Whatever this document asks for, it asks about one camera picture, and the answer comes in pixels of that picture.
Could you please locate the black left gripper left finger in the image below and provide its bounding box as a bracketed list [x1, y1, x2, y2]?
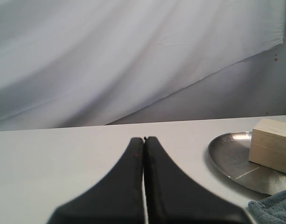
[48, 138, 145, 224]

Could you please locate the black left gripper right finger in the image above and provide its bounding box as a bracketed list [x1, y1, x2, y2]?
[144, 137, 250, 224]

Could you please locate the blue-grey fleece towel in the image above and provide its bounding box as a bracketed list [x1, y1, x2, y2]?
[248, 190, 286, 224]

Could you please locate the light wooden cube block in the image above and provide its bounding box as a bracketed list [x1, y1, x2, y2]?
[249, 119, 286, 174]

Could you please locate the round stainless steel plate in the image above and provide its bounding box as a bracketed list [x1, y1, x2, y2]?
[207, 132, 286, 195]

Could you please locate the white backdrop cloth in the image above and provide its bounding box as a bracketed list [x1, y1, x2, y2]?
[0, 0, 286, 131]

